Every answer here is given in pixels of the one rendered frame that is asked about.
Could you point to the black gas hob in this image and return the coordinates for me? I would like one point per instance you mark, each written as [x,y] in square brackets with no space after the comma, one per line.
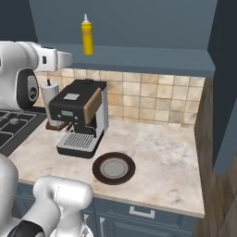
[15,126]

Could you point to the blue wall shelf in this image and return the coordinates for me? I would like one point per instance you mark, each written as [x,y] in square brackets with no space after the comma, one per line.
[145,60]

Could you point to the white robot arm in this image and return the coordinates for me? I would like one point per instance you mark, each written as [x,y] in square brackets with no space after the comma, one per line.
[61,193]

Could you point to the white paper towel roll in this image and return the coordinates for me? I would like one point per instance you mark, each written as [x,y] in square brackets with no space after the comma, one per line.
[51,92]

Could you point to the yellow condiment bottle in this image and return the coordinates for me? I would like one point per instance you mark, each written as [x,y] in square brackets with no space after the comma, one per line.
[87,37]

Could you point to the blue tall cabinet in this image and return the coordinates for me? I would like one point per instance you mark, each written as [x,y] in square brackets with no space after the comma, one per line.
[223,77]

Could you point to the brown round plate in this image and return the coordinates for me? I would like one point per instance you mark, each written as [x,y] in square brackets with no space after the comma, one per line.
[113,168]

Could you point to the blue drawer front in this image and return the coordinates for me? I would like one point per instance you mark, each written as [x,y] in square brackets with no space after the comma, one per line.
[172,220]

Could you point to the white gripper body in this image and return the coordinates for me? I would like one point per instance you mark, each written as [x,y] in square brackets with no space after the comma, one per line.
[64,59]

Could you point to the black silver coffee machine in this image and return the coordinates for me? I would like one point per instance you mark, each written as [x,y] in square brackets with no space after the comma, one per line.
[77,105]

